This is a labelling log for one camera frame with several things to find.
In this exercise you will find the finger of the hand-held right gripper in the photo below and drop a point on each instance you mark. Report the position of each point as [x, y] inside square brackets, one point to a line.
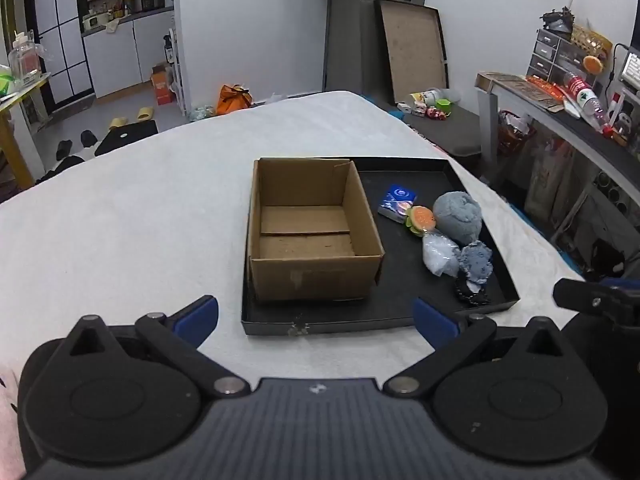
[595, 299]

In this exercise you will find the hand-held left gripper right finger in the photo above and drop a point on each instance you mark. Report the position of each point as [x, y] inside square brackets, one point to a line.
[434, 322]

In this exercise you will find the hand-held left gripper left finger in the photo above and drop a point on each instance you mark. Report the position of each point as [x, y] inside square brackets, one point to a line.
[197, 317]

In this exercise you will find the black shallow tray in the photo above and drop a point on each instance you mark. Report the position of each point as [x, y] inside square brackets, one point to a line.
[395, 270]

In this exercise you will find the clear plastic bag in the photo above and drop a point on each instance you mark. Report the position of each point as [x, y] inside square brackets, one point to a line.
[437, 255]

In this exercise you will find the small blue fluffy cloth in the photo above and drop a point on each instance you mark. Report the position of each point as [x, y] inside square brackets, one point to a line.
[477, 260]

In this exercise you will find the blue fluffy plush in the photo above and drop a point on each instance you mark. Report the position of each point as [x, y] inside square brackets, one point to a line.
[457, 215]

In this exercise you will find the brown cardboard box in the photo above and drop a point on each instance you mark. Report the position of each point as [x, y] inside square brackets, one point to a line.
[310, 275]

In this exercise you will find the black and white soft toy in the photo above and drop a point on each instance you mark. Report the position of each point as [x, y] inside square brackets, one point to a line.
[472, 292]

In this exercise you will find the burger plush toy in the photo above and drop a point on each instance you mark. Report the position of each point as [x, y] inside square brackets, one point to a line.
[421, 219]

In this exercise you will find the blue tissue packet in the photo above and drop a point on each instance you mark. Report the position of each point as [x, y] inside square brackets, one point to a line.
[397, 200]

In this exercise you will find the grey desk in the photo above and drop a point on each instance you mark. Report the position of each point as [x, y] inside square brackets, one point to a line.
[575, 125]

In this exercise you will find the black bench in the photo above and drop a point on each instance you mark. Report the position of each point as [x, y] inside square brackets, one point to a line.
[450, 132]

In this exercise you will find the dark cloth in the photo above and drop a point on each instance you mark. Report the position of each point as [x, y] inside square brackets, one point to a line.
[65, 166]

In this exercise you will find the plastic water bottle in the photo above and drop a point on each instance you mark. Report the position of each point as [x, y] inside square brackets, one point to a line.
[585, 97]

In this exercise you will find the red small toy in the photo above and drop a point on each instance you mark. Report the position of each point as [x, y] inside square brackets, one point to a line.
[435, 114]

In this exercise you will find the black shoe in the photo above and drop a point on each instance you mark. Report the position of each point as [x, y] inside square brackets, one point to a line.
[64, 149]
[89, 137]

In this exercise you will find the yellow slipper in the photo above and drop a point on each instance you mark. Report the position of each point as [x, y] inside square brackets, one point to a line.
[146, 112]
[118, 122]

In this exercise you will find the green cup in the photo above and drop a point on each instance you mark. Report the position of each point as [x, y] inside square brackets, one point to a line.
[443, 106]

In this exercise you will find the white black-spotted pajamas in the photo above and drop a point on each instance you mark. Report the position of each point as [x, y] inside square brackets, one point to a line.
[7, 425]

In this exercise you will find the orange bag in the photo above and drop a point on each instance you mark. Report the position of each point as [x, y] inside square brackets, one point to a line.
[234, 99]

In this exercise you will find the white plastic jar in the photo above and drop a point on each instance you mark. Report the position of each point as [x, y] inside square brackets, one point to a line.
[431, 96]

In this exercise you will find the orange cardboard box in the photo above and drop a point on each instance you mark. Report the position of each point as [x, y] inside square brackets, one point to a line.
[162, 87]

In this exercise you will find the round burger toy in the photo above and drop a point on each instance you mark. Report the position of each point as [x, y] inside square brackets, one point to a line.
[592, 64]

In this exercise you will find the grey drawer organizer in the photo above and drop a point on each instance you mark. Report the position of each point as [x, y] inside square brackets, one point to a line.
[555, 55]

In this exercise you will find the yellow table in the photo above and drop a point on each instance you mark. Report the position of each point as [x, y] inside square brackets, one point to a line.
[15, 150]

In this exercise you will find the white rack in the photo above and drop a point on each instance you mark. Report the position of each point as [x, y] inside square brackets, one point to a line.
[175, 70]

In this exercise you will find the wicker basket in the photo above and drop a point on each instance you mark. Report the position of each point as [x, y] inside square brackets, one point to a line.
[592, 40]

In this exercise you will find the leaning brown board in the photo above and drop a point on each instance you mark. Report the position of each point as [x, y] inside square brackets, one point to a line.
[415, 50]

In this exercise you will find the white kitchen cabinet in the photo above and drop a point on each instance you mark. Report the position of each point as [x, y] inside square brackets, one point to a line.
[120, 55]

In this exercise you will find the dark model figure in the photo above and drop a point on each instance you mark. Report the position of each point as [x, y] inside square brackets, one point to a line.
[557, 19]

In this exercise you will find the glass jar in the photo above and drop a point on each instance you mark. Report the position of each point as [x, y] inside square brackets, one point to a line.
[22, 60]

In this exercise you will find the black grid sliding door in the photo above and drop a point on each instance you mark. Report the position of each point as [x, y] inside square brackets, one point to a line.
[60, 35]

